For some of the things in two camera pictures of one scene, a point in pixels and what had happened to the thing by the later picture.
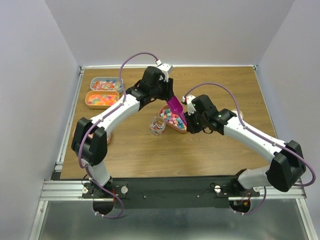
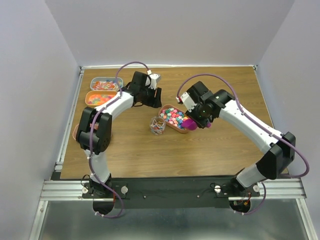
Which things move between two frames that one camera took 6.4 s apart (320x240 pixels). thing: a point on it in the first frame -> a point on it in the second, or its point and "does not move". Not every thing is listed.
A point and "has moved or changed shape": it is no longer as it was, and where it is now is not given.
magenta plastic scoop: x=175 y=105 has moved or changed shape
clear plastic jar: x=157 y=125 does not move
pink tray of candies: x=173 y=120 does not move
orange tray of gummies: x=101 y=99 does not move
